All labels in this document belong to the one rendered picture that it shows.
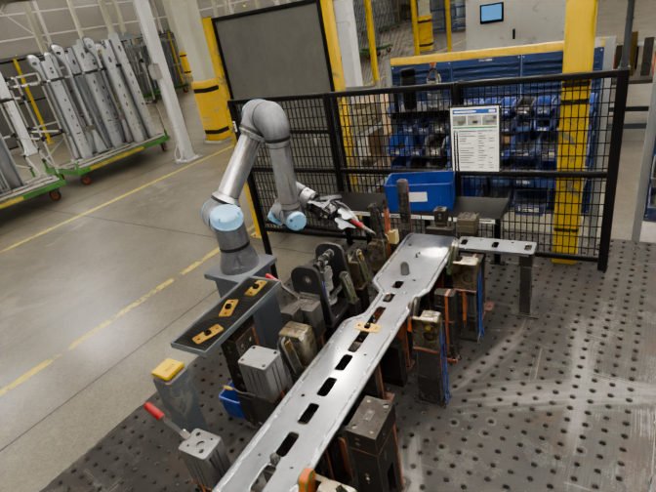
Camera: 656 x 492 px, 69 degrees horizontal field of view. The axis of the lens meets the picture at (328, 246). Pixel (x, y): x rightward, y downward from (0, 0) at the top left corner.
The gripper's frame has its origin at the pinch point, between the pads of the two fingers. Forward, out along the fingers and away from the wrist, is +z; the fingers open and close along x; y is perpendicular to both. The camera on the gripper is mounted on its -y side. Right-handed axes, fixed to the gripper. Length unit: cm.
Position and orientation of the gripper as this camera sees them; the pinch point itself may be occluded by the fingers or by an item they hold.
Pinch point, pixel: (354, 222)
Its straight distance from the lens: 193.3
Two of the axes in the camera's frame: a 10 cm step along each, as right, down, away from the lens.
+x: 2.6, -7.2, -6.4
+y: -4.8, 4.8, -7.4
